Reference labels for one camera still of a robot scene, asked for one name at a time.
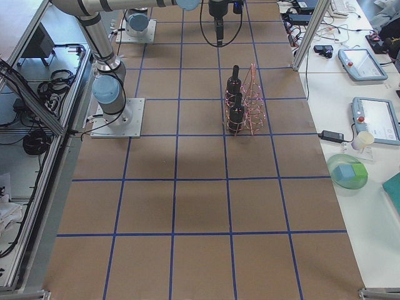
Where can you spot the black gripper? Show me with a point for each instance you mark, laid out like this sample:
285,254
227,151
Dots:
217,8

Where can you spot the far wine bottle in basket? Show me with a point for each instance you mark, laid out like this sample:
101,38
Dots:
233,85

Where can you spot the wine bottle in basket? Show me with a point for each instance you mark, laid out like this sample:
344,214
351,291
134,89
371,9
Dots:
233,85
236,114

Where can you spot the near wine bottle in basket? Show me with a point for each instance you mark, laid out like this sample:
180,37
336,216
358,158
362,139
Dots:
236,114

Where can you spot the black controller device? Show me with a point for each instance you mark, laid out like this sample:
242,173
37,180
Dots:
324,50

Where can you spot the far teach pendant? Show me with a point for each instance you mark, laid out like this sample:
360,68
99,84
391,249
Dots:
361,65

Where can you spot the teach pendant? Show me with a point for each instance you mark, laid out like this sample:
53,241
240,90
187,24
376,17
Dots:
378,117
361,65

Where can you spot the black power adapter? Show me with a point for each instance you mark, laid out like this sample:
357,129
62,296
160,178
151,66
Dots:
331,136

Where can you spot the white paper cup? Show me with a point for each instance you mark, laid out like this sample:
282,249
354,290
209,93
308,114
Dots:
362,140

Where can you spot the near teach pendant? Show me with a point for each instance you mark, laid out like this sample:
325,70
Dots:
378,117

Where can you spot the blue foam cube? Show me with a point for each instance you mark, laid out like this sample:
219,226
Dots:
342,173

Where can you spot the green glass bowl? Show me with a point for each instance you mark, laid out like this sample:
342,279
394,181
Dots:
338,159

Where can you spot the green foam cube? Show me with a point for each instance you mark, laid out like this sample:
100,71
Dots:
359,171

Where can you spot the teal book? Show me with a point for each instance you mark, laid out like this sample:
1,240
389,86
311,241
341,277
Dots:
392,189

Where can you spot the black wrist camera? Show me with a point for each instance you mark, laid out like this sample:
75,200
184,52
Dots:
238,6

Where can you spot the copper wire wine basket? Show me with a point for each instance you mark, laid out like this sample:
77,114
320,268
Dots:
254,115

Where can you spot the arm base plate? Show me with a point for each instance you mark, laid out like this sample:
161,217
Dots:
138,37
127,125

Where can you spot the aluminium frame post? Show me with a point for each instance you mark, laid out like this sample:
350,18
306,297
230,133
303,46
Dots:
316,19

